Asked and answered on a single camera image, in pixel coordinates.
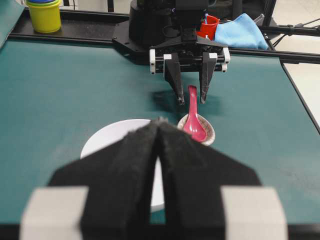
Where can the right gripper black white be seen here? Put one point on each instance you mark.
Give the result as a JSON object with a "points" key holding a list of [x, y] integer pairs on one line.
{"points": [[169, 55]]}

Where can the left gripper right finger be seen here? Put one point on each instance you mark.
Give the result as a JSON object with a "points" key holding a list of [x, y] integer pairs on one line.
{"points": [[211, 196]]}

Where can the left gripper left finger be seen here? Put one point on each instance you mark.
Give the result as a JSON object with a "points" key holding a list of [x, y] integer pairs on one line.
{"points": [[103, 196]]}

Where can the red plastic soup spoon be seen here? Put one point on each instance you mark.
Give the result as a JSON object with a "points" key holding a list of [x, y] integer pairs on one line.
{"points": [[192, 125]]}

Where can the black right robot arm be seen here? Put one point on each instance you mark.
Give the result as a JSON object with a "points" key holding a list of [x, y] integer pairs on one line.
{"points": [[169, 28]]}

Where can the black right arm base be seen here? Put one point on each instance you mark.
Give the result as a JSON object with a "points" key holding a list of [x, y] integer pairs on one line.
{"points": [[130, 35]]}

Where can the speckled ceramic spoon rest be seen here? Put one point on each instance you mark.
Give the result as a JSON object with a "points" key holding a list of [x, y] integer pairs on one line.
{"points": [[210, 132]]}

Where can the white round bowl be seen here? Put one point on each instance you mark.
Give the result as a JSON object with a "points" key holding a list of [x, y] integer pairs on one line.
{"points": [[116, 131]]}

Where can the red plastic cup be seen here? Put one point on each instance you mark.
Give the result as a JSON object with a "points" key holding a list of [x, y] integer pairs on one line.
{"points": [[208, 27]]}

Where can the light blue cloth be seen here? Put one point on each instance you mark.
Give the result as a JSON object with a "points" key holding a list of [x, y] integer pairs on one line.
{"points": [[241, 33]]}

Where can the green table mat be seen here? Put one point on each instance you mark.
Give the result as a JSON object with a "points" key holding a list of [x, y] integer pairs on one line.
{"points": [[54, 96]]}

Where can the stacked yellow green cups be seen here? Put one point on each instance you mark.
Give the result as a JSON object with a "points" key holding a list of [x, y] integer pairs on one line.
{"points": [[45, 15]]}

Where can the black right frame rail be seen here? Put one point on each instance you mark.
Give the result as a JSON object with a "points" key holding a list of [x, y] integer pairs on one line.
{"points": [[91, 27]]}

